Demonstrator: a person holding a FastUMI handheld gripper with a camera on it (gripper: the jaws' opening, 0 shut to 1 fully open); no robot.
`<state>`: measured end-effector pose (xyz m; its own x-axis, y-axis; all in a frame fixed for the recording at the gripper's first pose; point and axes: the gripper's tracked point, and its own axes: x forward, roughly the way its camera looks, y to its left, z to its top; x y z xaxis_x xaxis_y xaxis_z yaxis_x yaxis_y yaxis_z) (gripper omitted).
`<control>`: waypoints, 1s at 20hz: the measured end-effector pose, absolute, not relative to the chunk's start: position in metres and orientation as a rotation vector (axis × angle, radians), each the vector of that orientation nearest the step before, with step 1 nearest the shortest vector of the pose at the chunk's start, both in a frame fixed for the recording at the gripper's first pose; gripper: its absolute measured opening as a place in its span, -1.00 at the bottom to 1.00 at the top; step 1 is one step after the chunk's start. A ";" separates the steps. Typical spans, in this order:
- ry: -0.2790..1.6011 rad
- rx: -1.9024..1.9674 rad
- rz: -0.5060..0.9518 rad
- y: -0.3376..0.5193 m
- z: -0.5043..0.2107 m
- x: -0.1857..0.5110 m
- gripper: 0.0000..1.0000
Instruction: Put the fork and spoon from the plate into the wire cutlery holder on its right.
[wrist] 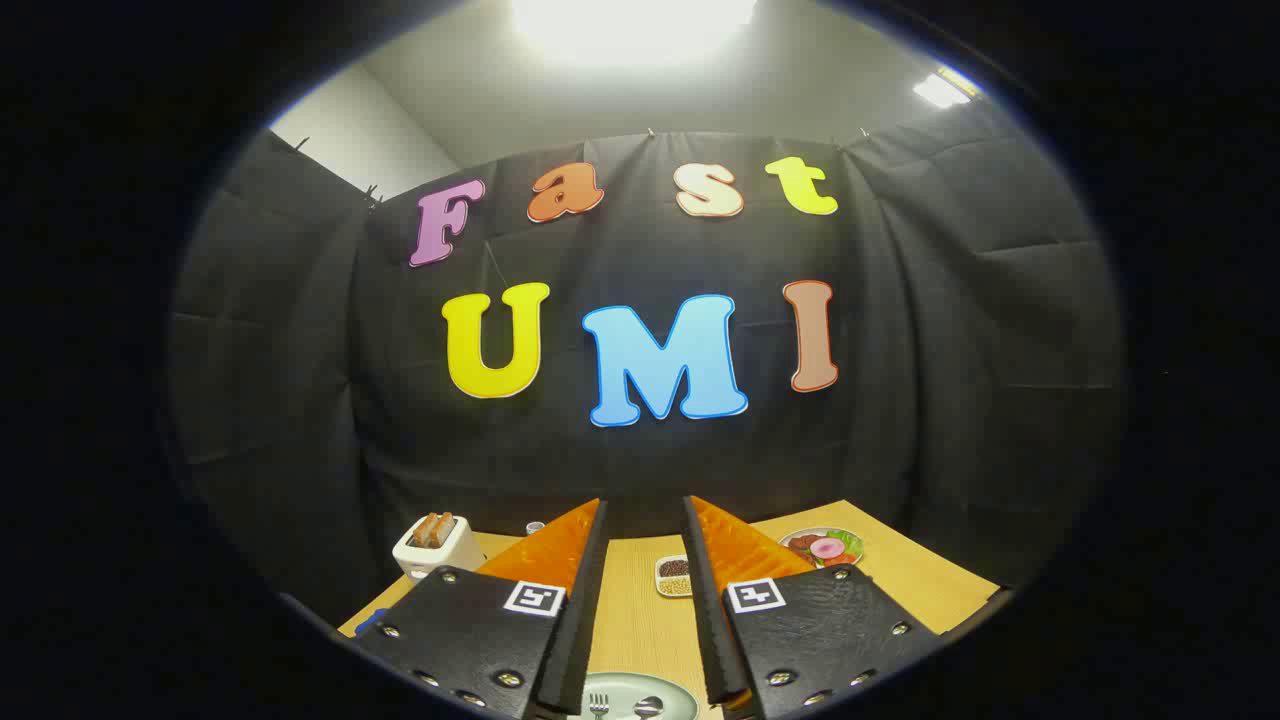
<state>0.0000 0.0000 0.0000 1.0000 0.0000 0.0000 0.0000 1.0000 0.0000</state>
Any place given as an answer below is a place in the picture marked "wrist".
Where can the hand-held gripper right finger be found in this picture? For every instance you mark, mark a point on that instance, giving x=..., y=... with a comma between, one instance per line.
x=703, y=600

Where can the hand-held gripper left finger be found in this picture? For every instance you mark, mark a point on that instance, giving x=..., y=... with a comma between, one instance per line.
x=590, y=600

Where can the white divided bean dish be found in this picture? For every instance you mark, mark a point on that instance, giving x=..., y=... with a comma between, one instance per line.
x=673, y=577

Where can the pale green plate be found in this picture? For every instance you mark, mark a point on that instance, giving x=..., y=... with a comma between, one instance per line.
x=622, y=690

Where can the white plate of food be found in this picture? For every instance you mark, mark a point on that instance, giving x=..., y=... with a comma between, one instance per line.
x=825, y=547

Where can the cream toaster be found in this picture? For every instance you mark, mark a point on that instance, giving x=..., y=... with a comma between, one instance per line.
x=445, y=560

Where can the toast slices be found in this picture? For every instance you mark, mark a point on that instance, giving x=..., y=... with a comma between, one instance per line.
x=433, y=529

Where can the blue cloth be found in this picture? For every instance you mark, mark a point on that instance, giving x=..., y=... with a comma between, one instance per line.
x=368, y=622

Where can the small ceiling light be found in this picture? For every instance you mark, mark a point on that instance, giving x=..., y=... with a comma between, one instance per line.
x=940, y=90

